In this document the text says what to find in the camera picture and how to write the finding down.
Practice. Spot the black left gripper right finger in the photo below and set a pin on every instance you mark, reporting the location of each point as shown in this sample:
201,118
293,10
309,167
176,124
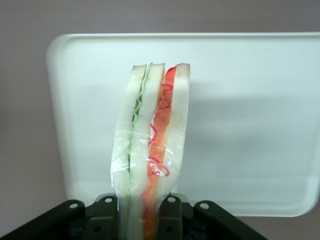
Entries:
170,220

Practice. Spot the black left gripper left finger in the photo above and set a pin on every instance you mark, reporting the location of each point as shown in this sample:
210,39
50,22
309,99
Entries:
103,220

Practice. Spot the triangle sandwich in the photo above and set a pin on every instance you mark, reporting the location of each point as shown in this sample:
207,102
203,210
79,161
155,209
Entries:
150,140

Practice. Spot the beige plastic tray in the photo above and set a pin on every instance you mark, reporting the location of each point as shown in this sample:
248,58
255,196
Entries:
237,125

